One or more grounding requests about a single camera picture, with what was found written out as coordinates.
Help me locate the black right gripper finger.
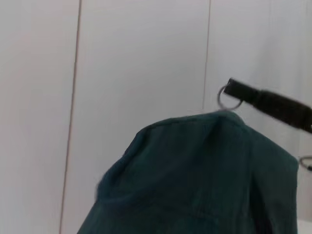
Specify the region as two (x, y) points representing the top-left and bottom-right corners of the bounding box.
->
(223, 78), (312, 134)

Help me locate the dark teal fabric lunch bag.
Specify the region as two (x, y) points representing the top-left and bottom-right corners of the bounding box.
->
(77, 84), (299, 234)

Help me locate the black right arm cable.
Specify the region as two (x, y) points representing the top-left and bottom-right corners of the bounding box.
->
(298, 155), (312, 172)

